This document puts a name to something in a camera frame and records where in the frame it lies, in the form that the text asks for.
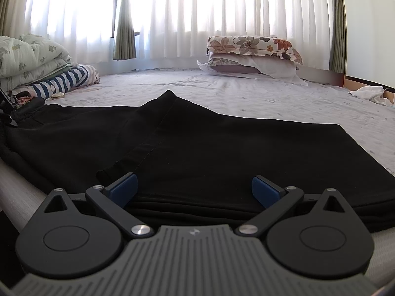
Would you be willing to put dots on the green curtain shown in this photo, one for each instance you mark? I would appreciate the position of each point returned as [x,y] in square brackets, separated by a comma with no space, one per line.
[338,27]
[10,3]
[125,21]

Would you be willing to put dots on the blue white striped cloth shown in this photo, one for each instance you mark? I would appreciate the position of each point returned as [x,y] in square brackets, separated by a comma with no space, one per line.
[66,80]

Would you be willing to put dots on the small beige object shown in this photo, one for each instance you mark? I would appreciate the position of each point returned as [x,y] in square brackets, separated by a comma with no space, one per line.
[58,95]

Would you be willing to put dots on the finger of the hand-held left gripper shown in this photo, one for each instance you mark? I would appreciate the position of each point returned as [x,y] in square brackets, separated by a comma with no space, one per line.
[6,104]

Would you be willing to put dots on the white patterned bed sheet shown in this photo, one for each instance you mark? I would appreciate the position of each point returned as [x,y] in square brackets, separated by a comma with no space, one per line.
[277,97]

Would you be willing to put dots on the white sheer curtain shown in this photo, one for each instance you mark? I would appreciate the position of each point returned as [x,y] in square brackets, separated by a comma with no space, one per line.
[71,9]
[231,12]

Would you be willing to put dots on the black pants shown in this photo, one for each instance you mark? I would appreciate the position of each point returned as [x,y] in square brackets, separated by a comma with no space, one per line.
[216,148]

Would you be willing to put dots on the pink floral cloth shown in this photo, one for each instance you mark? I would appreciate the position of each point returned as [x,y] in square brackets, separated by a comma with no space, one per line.
[23,96]

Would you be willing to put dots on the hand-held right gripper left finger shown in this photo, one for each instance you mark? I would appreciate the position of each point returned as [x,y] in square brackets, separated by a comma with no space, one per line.
[126,191]

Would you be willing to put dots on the wooden headboard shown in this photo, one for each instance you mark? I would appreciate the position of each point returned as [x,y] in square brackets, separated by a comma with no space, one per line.
[367,84]

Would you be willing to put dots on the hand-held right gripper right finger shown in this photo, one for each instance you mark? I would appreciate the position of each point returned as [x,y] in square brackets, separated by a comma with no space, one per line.
[262,191]

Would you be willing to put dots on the white crumpled cloth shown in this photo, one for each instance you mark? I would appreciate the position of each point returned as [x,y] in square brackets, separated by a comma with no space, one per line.
[368,93]

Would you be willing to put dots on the folded floral quilt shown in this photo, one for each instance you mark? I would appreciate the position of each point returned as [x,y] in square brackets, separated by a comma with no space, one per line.
[27,57]

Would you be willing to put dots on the mauve pillow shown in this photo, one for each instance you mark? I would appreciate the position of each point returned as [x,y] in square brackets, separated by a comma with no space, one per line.
[231,68]

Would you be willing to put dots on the white pillow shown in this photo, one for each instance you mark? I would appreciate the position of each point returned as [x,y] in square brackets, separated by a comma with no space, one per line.
[271,66]

